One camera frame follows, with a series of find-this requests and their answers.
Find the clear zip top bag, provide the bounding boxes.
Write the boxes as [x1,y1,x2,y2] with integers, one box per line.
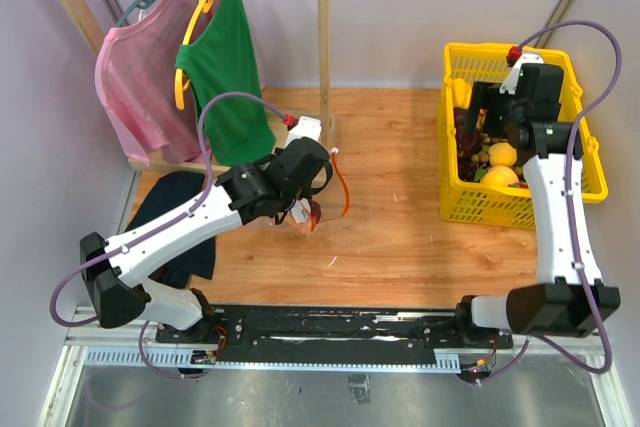
[276,147,352,237]

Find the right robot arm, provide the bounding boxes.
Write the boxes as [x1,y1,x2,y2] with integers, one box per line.
[452,61,621,347]

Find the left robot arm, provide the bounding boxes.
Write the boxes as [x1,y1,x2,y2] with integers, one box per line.
[83,137,333,343]

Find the green tank top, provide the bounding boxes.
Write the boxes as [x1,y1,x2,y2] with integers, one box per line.
[176,0,275,166]

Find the yellow bell pepper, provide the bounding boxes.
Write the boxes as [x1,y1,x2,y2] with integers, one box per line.
[451,78,472,109]

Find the brown longan bunch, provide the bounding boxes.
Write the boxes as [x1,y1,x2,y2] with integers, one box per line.
[471,118,504,165]

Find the lower yellow peach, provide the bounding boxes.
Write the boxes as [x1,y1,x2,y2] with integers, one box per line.
[480,165,519,187]

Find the yellow plastic basket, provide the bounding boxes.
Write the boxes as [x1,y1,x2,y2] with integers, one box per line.
[437,42,610,226]

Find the dark navy cloth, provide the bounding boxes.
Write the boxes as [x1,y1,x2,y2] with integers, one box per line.
[126,171,216,289]

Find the yellow hanger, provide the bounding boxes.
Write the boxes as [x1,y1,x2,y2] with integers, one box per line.
[174,0,215,111]

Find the pink shirt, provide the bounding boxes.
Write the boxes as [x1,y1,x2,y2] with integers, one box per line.
[95,0,203,165]

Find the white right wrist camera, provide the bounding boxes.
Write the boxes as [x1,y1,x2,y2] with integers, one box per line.
[499,46,544,95]

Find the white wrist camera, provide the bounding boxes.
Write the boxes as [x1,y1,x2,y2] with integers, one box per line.
[284,116,322,147]
[499,46,544,95]

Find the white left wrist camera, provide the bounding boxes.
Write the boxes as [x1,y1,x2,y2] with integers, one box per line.
[284,116,322,147]

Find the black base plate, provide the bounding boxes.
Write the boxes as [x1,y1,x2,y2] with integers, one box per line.
[156,304,513,369]

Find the aluminium rail frame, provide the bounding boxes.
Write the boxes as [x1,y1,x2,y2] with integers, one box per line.
[37,296,636,427]

